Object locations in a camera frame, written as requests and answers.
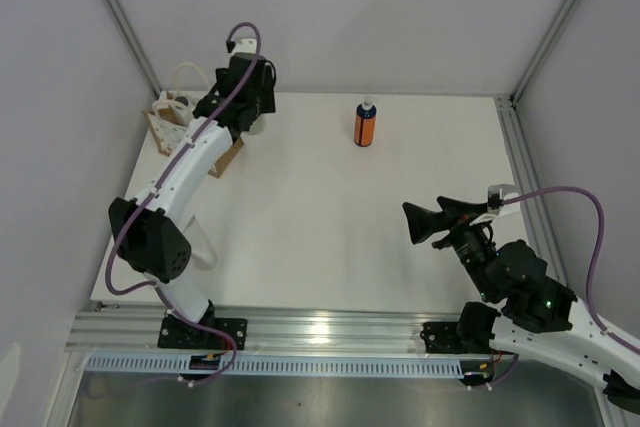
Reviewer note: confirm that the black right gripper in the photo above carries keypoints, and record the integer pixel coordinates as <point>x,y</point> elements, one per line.
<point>422,222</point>

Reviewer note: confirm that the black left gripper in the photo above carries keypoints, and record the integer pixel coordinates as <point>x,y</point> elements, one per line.
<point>266,94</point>

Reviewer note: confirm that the orange blue pump bottle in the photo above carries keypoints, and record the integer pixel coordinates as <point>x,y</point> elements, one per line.
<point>365,118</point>

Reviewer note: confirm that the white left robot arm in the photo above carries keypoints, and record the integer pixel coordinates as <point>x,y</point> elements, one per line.
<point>145,228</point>

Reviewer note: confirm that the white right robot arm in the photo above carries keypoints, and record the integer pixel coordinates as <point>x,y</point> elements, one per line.
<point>522,311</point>

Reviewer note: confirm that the brown canvas tote bag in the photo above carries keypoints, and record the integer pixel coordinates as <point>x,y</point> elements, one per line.
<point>170,114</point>

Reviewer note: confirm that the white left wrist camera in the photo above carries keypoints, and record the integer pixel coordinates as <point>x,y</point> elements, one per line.
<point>244,48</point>

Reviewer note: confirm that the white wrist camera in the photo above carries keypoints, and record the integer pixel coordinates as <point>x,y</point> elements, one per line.
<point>497,197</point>
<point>244,48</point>

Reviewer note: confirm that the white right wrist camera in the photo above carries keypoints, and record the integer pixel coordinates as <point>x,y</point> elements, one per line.
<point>497,197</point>

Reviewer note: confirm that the right side aluminium rail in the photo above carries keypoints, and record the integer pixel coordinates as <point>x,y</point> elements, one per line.
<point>535,211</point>

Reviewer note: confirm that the aluminium rail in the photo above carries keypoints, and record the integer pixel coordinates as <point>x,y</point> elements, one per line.
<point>535,211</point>
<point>283,332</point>

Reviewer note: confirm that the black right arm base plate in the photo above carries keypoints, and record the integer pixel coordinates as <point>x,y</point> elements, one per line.
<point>440,337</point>

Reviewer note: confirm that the left aluminium frame post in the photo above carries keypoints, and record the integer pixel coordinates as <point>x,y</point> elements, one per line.
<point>133,44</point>

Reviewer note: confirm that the aluminium frame post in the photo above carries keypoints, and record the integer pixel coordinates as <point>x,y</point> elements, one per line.
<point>133,44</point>
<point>550,37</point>

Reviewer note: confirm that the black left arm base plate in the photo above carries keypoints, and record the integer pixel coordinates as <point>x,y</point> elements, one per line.
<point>174,334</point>

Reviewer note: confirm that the aluminium front rail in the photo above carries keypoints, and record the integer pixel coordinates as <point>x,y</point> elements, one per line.
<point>283,332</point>

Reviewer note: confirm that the right aluminium frame post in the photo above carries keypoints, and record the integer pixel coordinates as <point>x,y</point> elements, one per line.
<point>550,37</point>

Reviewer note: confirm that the white slotted cable duct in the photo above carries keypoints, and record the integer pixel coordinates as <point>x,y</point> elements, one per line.
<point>276,366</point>

